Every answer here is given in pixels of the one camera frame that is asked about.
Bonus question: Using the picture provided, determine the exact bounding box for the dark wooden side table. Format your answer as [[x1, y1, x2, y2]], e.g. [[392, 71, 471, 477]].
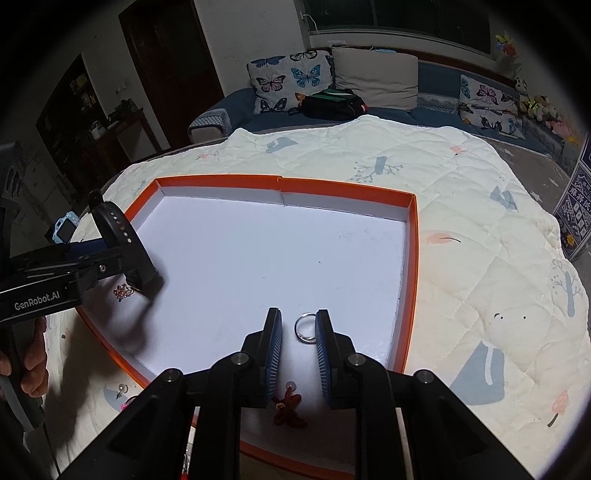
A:
[[89, 99, 162, 180]]

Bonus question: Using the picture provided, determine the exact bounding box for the black smart band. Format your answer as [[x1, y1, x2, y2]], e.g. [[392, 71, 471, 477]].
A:
[[89, 190, 158, 292]]

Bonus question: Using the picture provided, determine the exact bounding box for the person's left hand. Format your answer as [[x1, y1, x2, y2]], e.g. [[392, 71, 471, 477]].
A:
[[21, 317, 48, 398]]

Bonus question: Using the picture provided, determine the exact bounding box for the blue toy camera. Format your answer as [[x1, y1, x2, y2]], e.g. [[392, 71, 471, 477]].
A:
[[52, 211, 80, 244]]

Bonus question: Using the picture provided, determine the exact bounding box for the white quilted blanket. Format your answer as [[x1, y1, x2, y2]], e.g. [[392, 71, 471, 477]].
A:
[[43, 114, 591, 480]]

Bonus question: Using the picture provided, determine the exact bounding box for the plush toys pile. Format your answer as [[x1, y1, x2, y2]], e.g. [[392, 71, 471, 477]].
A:
[[515, 77, 579, 145]]

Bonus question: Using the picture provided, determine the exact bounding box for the orange shallow tray box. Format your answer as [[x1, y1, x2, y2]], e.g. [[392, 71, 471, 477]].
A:
[[78, 174, 419, 479]]

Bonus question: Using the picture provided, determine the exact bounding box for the blue sofa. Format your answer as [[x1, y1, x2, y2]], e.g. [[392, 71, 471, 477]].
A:
[[188, 61, 565, 159]]

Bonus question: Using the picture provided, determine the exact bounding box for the small butterfly pillow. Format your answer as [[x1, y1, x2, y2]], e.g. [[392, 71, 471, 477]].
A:
[[458, 75, 525, 140]]

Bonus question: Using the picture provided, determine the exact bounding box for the pearl stud earring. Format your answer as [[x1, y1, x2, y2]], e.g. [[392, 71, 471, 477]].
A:
[[116, 383, 128, 399]]

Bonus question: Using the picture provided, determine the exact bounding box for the blue white printed box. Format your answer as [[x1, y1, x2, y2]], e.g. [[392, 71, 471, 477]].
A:
[[553, 133, 591, 259]]

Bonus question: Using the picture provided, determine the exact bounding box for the colourful pinwheel flower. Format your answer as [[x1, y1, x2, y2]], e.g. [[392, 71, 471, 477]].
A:
[[495, 33, 521, 77]]

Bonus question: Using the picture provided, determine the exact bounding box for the small silver ring red charm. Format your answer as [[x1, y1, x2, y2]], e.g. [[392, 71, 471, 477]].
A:
[[276, 312, 324, 425]]

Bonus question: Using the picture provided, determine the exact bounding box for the black backpack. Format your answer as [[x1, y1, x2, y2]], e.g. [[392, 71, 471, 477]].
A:
[[288, 88, 369, 121]]

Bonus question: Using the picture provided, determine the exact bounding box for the large butterfly pillow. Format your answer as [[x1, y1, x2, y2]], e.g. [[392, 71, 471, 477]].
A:
[[246, 50, 334, 114]]

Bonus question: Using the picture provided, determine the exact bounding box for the beige cushion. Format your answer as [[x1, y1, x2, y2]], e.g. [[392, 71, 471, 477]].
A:
[[332, 48, 419, 111]]

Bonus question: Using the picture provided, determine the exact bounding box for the dark window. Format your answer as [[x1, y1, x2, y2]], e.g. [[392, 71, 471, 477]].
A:
[[297, 0, 492, 57]]

